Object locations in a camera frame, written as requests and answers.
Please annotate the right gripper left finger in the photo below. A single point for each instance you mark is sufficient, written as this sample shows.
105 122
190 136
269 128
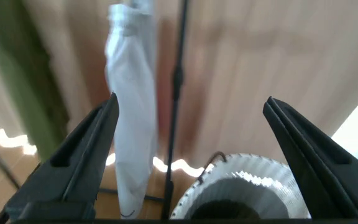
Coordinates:
82 161

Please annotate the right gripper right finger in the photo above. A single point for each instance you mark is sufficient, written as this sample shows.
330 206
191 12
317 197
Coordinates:
322 171

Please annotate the white laundry basket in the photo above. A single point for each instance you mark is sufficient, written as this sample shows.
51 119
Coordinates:
259 168

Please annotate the beige curtain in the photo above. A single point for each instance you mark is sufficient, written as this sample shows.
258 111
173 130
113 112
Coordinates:
259 62

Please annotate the green long-sleeved shirt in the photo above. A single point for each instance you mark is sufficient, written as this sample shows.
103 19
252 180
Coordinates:
26 77

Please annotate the black clothes rack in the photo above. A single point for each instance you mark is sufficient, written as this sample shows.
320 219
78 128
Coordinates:
176 77

